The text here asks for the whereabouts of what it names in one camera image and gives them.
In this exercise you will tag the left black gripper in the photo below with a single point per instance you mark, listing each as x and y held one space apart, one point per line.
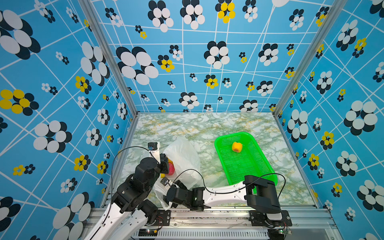
164 163

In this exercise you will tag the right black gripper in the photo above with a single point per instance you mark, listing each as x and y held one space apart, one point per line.
166 199

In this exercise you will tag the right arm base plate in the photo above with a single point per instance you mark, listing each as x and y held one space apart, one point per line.
259 219

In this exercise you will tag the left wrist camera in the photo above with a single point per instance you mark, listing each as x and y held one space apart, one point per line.
154 149

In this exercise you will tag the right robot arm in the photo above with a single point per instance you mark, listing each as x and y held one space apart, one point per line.
258 193

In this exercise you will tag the pink toy apple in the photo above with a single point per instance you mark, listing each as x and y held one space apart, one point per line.
171 168

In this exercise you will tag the aluminium corner post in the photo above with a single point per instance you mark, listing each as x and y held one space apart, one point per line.
102 41
321 34

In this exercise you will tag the circuit board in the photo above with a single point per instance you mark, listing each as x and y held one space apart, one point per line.
278 234
148 233

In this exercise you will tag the aluminium front rail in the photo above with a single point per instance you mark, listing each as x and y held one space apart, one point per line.
309 223

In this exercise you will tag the yellow toy apple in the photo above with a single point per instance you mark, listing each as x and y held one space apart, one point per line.
237 147

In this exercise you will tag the green plastic basket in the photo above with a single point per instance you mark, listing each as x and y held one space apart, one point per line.
250 161

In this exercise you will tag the left aluminium corner post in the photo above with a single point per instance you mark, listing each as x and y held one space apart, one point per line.
102 41

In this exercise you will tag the right circuit board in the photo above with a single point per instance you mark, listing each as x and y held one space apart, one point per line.
278 234

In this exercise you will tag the left circuit board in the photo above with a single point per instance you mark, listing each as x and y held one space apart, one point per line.
148 233

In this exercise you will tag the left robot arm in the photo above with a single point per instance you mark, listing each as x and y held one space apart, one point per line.
129 209

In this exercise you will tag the right aluminium corner post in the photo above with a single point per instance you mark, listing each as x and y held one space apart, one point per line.
321 34

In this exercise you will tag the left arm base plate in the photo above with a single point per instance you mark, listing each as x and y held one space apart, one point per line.
161 219

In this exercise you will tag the white plastic bag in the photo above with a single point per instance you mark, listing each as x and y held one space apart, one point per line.
187 164

